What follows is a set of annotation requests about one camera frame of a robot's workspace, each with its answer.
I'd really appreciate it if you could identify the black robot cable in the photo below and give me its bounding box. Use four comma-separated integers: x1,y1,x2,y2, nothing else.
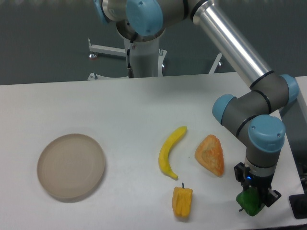
126,31,139,79

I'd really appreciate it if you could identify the orange toy fruit wedge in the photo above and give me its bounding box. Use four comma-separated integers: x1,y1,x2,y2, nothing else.
194,135,224,177

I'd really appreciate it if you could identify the yellow toy pepper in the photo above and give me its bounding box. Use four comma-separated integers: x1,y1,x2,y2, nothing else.
172,183,193,218

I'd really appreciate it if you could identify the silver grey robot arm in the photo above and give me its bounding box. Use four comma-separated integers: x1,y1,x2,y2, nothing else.
94,0,299,207

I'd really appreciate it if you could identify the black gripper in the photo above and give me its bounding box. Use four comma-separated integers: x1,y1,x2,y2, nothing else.
234,161,282,207

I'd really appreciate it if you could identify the green toy pepper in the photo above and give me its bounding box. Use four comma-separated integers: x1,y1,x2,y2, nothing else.
236,187,263,217

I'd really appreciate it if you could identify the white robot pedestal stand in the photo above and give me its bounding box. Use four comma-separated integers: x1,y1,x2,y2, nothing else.
88,23,224,81

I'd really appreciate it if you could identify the beige round plate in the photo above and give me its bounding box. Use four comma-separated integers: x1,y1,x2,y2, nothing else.
36,134,106,203

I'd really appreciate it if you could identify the black device at edge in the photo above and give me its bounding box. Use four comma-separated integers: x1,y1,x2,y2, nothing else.
289,194,307,219

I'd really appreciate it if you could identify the yellow toy banana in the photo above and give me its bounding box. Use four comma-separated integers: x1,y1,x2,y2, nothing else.
158,126,188,180

